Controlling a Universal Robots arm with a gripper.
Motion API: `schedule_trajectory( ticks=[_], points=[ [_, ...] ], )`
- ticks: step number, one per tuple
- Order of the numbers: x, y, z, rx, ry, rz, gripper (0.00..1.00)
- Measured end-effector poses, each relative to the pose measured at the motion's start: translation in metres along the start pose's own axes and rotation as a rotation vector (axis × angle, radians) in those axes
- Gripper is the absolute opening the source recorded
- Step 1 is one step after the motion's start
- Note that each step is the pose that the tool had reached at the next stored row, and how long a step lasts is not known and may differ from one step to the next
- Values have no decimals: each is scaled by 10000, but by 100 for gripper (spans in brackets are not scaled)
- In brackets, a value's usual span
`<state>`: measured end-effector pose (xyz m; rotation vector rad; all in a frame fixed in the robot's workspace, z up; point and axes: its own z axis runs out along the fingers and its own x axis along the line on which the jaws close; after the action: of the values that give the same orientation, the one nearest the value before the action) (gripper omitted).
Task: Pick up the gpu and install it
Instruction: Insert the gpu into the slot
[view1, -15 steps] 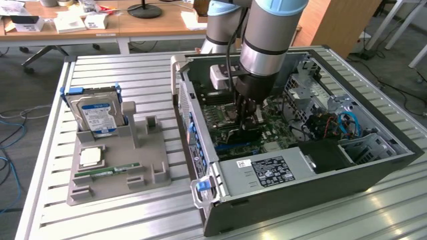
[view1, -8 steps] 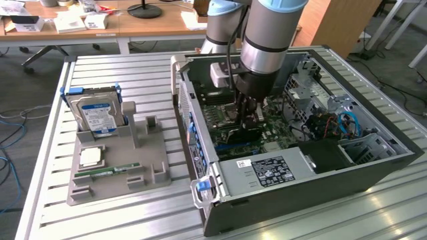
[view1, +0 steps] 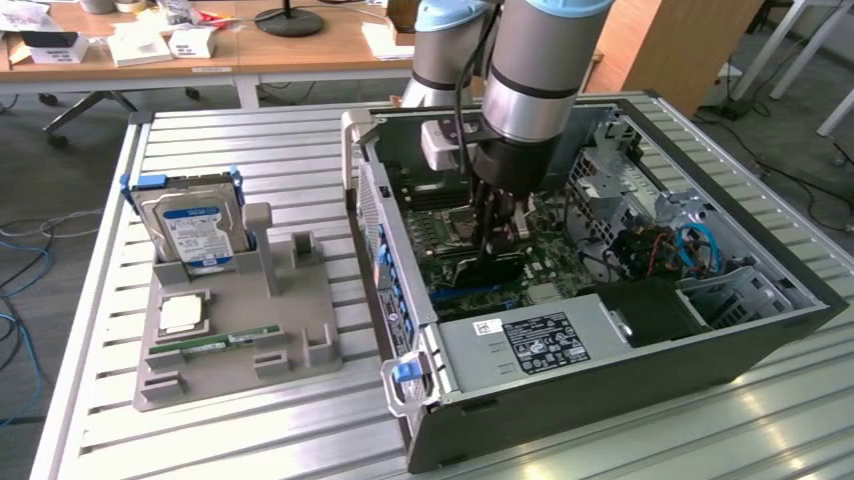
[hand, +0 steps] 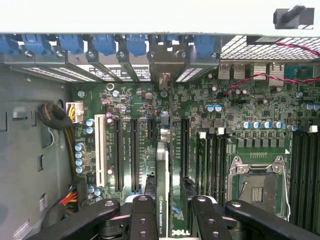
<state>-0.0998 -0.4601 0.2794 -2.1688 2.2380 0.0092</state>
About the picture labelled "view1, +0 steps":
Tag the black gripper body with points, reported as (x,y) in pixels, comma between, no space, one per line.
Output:
(514,165)

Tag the green GPU with black fan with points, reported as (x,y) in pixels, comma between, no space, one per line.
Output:
(494,272)

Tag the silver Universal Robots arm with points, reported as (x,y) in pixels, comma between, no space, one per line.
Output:
(527,70)

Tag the CPU socket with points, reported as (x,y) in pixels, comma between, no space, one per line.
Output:
(461,225)

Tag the green motherboard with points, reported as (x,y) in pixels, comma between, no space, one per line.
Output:
(554,260)

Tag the blue expansion slot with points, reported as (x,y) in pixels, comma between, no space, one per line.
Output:
(481,292)

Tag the metal drive cage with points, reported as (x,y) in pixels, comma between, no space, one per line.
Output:
(601,220)

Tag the blue card retention clips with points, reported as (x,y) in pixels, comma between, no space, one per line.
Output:
(383,252)

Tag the grey power supply unit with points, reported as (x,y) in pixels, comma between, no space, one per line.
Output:
(467,360)

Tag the blue case latch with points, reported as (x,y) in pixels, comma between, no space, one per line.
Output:
(407,373)

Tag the white paper sheets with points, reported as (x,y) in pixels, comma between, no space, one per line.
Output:
(387,42)

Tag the wooden cabinet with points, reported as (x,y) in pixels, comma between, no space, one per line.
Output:
(681,60)

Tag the black power strip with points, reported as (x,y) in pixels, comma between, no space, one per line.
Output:
(730,110)

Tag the brown cardboard box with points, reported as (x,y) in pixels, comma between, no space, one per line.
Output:
(402,15)

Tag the black open PC case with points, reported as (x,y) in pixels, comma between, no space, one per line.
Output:
(601,400)

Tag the metal disk bay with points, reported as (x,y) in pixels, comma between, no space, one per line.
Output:
(727,300)

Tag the grey parts rack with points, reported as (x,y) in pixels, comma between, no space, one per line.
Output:
(234,310)

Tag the black monitor stand base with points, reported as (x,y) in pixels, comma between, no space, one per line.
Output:
(288,24)

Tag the hard disk in blue carrier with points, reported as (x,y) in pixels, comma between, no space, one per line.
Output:
(187,230)

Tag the silver CPU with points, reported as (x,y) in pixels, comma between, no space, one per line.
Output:
(182,315)

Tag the white table leg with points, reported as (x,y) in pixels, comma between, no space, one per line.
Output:
(840,112)

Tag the white labelled box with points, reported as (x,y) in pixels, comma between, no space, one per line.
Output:
(194,45)

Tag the clear plastic bag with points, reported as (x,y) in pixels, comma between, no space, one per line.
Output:
(176,10)

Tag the white flat box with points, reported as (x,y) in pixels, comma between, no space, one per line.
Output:
(140,50)

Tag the black chair base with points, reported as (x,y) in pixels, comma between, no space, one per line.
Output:
(87,102)

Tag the tape roll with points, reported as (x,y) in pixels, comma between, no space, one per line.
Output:
(127,6)

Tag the wooden desk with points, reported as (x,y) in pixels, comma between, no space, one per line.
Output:
(80,70)

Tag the grey cup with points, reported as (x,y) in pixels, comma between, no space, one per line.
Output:
(98,6)

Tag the white box with black label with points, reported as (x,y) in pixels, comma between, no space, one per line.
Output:
(60,56)

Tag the brown cardboard piece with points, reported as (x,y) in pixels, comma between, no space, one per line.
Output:
(14,50)

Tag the white printed papers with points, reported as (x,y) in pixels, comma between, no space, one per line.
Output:
(23,20)

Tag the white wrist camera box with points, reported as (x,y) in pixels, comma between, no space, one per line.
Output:
(437,150)

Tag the white table frame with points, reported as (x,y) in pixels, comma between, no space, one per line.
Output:
(770,50)

